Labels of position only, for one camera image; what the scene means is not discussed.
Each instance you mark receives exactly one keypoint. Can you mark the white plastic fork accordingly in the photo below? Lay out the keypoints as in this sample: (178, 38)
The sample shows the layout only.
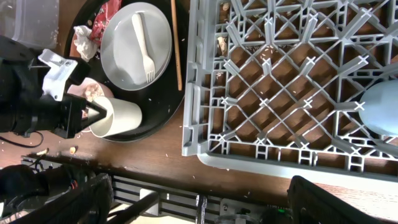
(148, 63)

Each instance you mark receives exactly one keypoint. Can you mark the orange carrot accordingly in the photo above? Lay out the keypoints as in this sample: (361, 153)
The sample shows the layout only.
(73, 50)

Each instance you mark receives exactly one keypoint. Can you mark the grey dishwasher rack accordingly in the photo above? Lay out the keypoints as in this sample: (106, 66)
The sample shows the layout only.
(279, 87)

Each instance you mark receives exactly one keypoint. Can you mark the white bowl with food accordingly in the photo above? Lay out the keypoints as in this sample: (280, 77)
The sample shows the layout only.
(90, 89)

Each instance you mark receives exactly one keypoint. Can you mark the white tissue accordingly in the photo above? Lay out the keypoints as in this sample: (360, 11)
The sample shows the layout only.
(84, 45)

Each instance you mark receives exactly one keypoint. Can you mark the grey plate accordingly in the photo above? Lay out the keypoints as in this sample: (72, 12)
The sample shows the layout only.
(120, 52)

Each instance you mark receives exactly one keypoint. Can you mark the blue cup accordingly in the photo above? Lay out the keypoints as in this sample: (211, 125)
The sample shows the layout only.
(380, 108)

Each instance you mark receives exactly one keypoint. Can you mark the red snack wrapper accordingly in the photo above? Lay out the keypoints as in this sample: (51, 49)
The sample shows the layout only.
(102, 19)

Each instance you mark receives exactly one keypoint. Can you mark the wooden chopstick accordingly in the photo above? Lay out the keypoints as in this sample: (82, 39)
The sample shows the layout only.
(176, 44)

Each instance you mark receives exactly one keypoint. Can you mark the round black tray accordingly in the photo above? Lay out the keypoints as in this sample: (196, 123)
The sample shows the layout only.
(159, 101)

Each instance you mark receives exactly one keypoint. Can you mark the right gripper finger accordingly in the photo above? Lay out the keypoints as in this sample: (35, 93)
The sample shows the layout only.
(311, 204)

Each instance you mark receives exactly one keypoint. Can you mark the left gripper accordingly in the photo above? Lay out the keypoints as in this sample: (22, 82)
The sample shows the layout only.
(55, 110)

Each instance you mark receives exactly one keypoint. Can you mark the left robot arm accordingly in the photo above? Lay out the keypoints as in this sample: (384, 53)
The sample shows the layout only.
(33, 96)

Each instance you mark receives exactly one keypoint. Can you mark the clear plastic bin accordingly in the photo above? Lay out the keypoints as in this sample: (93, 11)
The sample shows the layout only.
(33, 23)

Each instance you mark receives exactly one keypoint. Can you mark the white cup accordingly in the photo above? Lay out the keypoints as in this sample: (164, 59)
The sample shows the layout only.
(121, 116)

